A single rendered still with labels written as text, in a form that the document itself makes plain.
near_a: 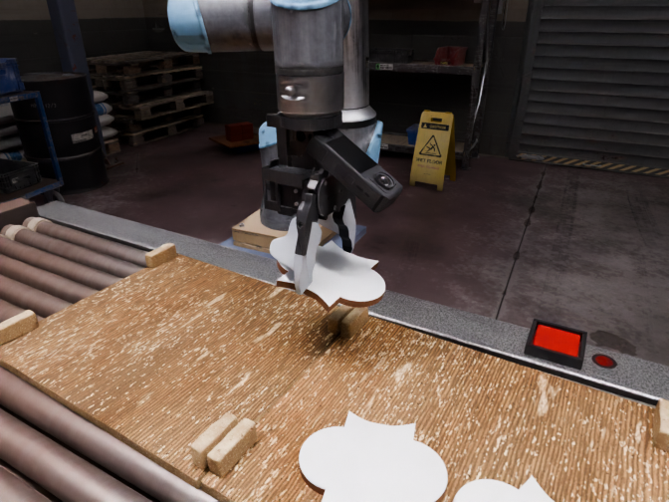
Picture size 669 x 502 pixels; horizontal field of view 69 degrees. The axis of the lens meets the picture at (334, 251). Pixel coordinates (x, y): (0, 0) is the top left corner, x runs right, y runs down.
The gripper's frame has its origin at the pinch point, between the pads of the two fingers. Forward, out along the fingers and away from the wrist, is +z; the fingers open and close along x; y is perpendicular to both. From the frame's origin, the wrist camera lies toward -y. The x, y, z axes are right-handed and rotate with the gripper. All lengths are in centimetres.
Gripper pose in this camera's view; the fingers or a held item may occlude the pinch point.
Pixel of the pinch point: (330, 271)
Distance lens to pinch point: 63.2
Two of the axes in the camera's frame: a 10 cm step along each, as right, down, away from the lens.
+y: -8.6, -2.2, 4.7
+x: -5.1, 3.9, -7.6
